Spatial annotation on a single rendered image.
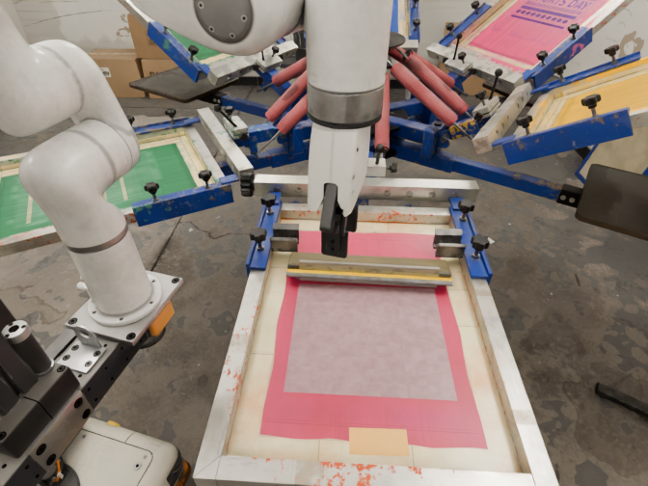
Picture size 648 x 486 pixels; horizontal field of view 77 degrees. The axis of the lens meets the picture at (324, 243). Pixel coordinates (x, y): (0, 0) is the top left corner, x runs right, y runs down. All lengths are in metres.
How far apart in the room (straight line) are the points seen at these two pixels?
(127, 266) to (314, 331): 0.42
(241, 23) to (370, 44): 0.11
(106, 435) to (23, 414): 1.04
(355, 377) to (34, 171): 0.65
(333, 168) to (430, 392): 0.58
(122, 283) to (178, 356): 1.45
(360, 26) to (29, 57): 0.42
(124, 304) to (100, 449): 0.99
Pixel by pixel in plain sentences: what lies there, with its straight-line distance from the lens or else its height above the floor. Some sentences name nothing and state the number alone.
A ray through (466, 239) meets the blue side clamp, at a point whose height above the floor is 1.00.
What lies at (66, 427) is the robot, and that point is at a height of 1.10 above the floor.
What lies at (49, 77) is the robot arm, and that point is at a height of 1.53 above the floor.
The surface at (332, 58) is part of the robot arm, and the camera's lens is 0.38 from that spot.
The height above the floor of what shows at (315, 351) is 0.96.
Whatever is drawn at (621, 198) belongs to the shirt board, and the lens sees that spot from 1.68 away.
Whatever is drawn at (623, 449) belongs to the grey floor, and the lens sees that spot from 2.21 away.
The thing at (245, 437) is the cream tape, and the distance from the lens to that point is 0.83.
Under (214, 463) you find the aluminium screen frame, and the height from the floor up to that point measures 0.99.
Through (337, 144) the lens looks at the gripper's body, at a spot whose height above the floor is 1.52.
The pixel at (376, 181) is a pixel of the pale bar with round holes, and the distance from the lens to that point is 1.28.
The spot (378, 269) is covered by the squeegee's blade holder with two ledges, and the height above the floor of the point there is 1.00.
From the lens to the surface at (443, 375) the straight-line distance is 0.91.
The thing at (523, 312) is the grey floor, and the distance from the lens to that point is 2.48.
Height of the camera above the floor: 1.70
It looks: 40 degrees down
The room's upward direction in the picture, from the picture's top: straight up
